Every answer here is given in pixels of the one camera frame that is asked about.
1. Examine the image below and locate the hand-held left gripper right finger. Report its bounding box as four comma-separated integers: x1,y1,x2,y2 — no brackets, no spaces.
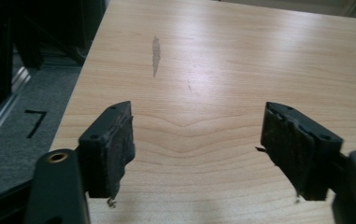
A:
260,101,344,202

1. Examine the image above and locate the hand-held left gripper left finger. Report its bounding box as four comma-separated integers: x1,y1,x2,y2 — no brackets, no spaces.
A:
78,100,135,200

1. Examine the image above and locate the black slanted stand strut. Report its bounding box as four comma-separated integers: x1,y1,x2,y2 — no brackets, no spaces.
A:
22,15,87,66

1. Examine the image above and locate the black stand leg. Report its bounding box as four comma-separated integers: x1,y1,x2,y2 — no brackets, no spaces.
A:
0,18,15,108

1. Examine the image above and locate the aluminium floor rail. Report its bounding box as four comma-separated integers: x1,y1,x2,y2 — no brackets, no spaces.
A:
0,66,32,157

